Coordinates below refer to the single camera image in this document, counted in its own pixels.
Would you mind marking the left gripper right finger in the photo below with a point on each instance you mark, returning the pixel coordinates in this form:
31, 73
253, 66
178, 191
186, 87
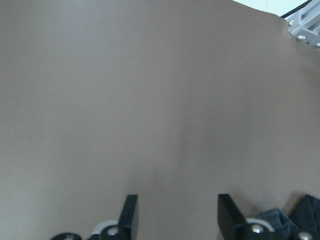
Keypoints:
231, 221

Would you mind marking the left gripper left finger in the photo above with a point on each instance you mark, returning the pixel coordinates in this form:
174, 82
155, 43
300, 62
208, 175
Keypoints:
128, 220

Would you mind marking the black printed t-shirt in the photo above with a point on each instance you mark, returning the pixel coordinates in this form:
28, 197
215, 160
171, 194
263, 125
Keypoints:
305, 217

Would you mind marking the aluminium cage frame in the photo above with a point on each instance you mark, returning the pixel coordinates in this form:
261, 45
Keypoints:
304, 24

